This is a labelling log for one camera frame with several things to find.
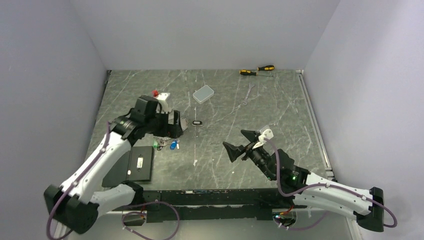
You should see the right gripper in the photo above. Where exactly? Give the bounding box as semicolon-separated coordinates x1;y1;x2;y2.
222;129;275;181

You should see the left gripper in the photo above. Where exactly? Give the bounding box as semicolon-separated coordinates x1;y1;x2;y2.
144;108;183;139

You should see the blue key tag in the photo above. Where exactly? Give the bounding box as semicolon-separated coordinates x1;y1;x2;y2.
169;140;178;150

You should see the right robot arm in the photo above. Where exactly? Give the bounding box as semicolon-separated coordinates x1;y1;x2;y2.
222;129;385;232

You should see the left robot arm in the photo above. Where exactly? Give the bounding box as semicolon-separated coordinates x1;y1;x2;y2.
43;92;183;239

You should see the black plate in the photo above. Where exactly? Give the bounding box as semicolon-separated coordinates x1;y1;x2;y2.
101;146;155;188

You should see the clear plastic box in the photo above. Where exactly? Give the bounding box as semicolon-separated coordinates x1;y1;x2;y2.
192;85;215;104

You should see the small silver wrench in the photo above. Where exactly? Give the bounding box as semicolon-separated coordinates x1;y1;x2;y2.
241;83;255;106

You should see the lower yellow black screwdriver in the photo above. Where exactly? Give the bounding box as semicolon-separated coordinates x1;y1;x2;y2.
239;69;273;77

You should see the yellow black screwdriver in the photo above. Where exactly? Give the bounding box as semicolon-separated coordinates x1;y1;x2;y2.
239;69;273;77
257;65;275;72

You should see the upper yellow black screwdriver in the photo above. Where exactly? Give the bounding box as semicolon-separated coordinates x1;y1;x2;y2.
257;65;275;72

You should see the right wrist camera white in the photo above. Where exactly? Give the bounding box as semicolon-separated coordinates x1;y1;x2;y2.
253;125;274;149

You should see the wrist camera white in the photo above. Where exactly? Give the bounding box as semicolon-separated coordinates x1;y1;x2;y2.
151;90;172;114
253;125;274;149

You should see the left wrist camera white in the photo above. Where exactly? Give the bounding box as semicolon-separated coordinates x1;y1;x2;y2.
151;90;172;114

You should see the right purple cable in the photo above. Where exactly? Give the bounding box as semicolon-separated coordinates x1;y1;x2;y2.
264;137;398;232

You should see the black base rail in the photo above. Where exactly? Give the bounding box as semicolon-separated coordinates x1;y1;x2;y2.
110;187;307;223

